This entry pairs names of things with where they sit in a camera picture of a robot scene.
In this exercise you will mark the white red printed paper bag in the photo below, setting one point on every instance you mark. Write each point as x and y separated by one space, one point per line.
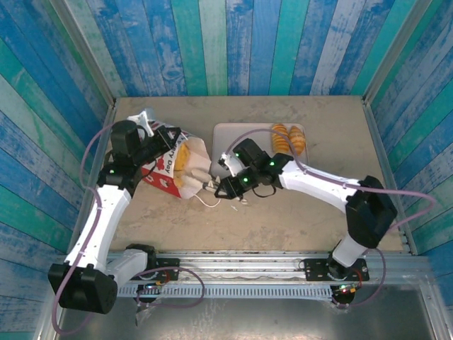
198 152

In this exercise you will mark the metal tongs with cream tips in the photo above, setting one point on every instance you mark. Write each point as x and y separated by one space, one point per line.
200 176

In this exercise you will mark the spiral striped fake bread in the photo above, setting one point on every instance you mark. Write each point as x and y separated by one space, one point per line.
279 140

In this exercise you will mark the pale pink plastic tray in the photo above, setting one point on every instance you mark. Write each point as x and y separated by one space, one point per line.
223 141

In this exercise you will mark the pointed striped fake bread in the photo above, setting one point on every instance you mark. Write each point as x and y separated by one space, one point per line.
297 140

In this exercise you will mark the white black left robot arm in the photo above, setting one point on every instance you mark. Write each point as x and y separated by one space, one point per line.
102 212

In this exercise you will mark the small white scrap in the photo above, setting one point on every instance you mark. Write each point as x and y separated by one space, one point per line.
234 208

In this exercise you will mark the small circuit board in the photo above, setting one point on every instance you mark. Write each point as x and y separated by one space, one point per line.
152 285
345 288

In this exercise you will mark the grey metal panel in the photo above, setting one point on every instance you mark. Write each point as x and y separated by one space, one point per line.
247 318

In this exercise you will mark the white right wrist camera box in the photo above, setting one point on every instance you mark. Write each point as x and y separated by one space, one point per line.
230 164

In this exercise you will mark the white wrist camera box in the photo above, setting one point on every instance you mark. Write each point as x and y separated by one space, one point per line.
230 164
143 120

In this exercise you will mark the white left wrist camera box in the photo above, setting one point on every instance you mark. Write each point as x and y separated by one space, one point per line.
143 120

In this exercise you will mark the aluminium mounting rail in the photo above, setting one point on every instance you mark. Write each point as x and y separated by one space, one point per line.
240 263

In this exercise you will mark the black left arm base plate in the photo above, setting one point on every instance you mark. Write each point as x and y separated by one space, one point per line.
170 269

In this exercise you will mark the aluminium corner post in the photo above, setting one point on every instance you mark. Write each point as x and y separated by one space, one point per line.
84 53
393 53

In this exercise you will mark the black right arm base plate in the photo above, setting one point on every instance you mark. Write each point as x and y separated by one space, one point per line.
315 269

